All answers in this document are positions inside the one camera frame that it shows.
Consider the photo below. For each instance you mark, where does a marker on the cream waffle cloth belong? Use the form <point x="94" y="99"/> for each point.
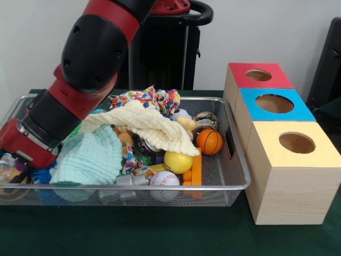
<point x="149" y="125"/>

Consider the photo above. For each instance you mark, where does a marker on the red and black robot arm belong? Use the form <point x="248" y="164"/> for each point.
<point x="90" y="53"/>

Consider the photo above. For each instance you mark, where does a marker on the mint waffle cloth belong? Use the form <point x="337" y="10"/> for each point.
<point x="88" y="160"/>

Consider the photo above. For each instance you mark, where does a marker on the black chair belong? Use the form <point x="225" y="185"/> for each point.
<point x="327" y="66"/>

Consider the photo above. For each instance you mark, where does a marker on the yellow ball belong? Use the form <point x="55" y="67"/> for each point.
<point x="178" y="163"/>

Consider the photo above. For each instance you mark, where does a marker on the clear plastic bottle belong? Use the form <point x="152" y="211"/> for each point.
<point x="6" y="166"/>

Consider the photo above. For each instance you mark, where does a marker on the wooden box with three holes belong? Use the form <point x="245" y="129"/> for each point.
<point x="287" y="197"/>

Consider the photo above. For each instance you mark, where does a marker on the dark green side tablecloth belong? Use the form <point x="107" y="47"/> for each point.
<point x="331" y="109"/>

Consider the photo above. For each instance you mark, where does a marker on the orange toy basketball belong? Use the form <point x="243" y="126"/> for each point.
<point x="209" y="142"/>

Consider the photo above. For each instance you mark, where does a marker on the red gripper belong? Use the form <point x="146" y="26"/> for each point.
<point x="24" y="146"/>

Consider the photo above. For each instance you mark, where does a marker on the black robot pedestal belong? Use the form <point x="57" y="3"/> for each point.
<point x="165" y="53"/>

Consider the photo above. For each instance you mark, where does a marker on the red round robot base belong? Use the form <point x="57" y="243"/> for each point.
<point x="173" y="6"/>

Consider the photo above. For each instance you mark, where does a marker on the white toy baseball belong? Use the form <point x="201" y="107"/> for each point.
<point x="164" y="181"/>

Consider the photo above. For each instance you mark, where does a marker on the silver mesh bin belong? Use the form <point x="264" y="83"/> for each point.
<point x="226" y="196"/>

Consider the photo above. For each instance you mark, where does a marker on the colourful patterned cloth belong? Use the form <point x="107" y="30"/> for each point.
<point x="160" y="98"/>

